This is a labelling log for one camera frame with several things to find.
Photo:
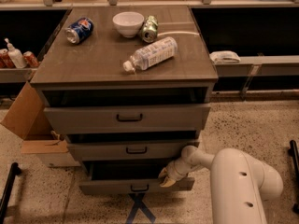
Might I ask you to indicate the grey left shelf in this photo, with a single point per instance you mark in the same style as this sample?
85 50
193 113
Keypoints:
15 75

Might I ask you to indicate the white bowl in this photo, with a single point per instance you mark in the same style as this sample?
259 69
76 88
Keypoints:
128 23

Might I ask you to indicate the black right base leg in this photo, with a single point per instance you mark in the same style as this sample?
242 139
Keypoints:
294 154

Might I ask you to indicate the folded white cloth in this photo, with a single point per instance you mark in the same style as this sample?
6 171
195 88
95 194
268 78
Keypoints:
225 56

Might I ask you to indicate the white pump bottle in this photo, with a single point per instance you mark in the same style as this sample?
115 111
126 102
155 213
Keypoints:
15 55

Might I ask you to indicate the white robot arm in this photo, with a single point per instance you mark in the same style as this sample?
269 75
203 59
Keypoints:
239 183

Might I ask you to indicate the black left base leg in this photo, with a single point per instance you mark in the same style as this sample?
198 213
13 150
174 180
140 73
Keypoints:
13 172

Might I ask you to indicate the red soda can right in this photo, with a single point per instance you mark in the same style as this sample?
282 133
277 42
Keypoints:
31 59

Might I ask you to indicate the clear plastic water bottle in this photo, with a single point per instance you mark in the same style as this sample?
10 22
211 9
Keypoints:
154 53

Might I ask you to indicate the grey drawer cabinet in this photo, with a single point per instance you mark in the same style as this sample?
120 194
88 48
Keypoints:
91 74

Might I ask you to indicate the blue pepsi can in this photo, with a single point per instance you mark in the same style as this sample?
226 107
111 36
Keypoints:
79 30

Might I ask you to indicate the red soda can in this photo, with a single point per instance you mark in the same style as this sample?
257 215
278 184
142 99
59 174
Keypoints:
31 59
5 61

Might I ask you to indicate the grey shelf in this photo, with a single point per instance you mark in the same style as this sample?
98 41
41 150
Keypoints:
260 66
15 75

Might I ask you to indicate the grey right shelf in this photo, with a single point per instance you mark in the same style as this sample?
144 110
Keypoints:
260 66

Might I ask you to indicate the grey drawer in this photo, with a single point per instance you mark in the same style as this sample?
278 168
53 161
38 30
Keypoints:
129 150
127 119
130 176

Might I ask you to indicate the cardboard box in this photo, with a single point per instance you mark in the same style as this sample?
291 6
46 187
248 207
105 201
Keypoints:
26 119

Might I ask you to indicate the black base leg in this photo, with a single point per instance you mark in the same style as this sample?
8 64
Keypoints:
294 154
13 172

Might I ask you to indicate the red soda can left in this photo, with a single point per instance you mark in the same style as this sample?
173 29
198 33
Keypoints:
5 61

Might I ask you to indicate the green soda can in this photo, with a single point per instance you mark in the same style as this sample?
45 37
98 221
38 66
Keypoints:
149 29

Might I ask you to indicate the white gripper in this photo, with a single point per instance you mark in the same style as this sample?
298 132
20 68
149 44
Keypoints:
173 172

